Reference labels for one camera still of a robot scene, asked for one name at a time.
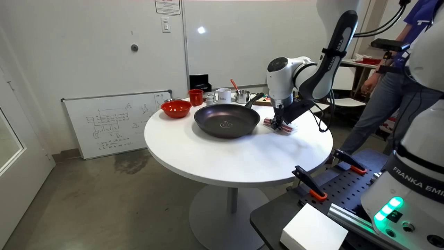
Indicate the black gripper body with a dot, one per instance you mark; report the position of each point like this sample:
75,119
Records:
286,112

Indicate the white towel with red stripe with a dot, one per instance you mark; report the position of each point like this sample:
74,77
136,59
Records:
279,127

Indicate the black frying pan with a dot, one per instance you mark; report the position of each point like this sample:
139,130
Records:
227,119

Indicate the person hand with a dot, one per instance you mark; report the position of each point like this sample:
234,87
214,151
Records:
370,84

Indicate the wooden busy board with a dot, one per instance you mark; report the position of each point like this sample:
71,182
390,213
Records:
261,101

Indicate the metal cup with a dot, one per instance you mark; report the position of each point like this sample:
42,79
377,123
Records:
243,97

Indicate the white chair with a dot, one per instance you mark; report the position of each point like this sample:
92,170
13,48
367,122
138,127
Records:
347,101

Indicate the small metal shaker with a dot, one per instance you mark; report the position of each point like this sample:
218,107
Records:
210,97

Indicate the background table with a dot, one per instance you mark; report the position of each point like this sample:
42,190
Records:
352,63

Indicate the red cup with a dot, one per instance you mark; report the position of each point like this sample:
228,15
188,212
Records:
196,97

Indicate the black robot bench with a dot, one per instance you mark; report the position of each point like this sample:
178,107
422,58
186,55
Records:
286,216

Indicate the person in blue clothes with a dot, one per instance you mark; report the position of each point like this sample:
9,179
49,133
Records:
383,115

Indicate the red tray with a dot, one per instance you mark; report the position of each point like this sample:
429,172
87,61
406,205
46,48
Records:
371,61

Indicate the red bowl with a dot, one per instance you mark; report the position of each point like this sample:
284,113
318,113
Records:
175,108

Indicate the white box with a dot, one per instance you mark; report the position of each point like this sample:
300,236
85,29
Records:
314,229

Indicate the black flat device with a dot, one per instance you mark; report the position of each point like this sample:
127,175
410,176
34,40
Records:
386,44

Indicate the leaning whiteboard with drawings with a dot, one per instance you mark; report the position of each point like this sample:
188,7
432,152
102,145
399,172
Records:
116,122

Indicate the white door with window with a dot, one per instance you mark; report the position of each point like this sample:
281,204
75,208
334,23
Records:
23,194

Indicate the large glossy wall board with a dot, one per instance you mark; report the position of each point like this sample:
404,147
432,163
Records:
231,45

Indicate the white table pedestal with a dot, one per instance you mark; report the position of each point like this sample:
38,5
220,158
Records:
229,216

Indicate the silver aluminium rail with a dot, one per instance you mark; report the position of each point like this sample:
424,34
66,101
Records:
352,216

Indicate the white light switch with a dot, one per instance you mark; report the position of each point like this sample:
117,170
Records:
166,25

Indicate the paper wall sign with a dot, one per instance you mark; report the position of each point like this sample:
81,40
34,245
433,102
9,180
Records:
167,5

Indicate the round wall door stop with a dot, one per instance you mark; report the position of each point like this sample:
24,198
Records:
135,47

